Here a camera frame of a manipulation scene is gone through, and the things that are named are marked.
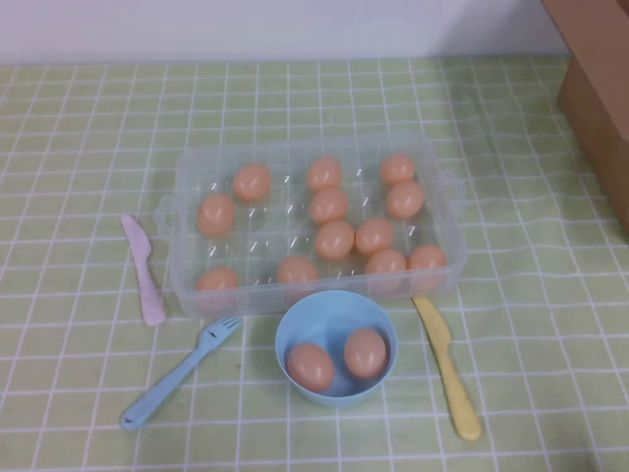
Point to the clear plastic egg box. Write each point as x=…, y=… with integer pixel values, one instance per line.
x=275, y=231

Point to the yellow plastic knife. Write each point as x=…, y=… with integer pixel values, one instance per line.
x=444, y=359

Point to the pink plastic knife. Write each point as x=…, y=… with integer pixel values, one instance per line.
x=142, y=268

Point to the brown egg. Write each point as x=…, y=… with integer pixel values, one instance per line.
x=310, y=366
x=365, y=352

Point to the light blue plastic fork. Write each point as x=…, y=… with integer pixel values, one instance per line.
x=187, y=366

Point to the green checkered tablecloth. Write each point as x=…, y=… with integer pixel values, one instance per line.
x=74, y=147

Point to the brown cardboard box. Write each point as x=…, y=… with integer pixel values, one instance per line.
x=597, y=98

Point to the light blue bowl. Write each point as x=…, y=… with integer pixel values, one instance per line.
x=295, y=324

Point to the orange plastic egg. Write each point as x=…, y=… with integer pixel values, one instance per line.
x=324, y=173
x=329, y=205
x=385, y=264
x=374, y=235
x=398, y=168
x=217, y=279
x=297, y=269
x=405, y=199
x=216, y=213
x=426, y=260
x=334, y=239
x=251, y=181

